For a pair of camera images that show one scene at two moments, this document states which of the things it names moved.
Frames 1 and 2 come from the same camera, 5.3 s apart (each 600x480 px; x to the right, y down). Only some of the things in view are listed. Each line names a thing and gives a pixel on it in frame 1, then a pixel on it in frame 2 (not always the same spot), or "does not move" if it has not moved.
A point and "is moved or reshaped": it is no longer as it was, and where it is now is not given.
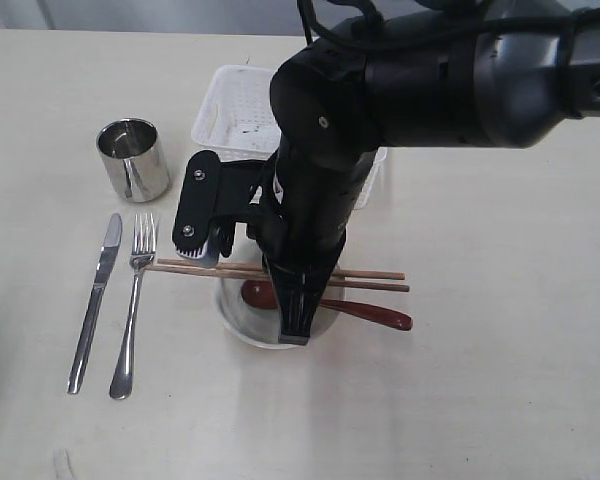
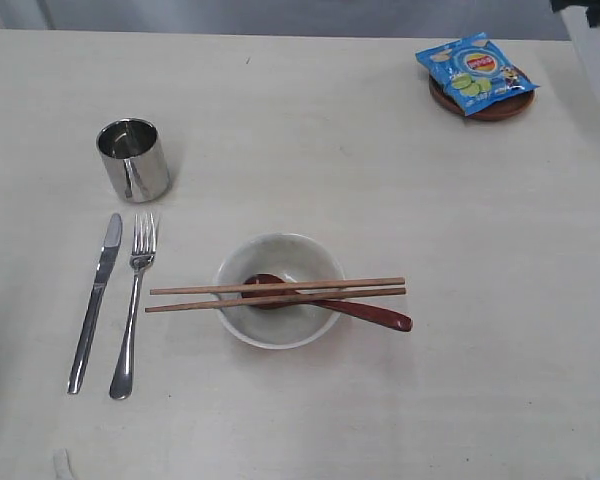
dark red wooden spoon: (261, 294) does not move
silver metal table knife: (112, 243) does not move
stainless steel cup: (135, 158) does not move
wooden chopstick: (260, 268) → (284, 285)
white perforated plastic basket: (236, 121) is moved or reshaped
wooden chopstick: (347, 284) → (162, 308)
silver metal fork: (143, 249) does not move
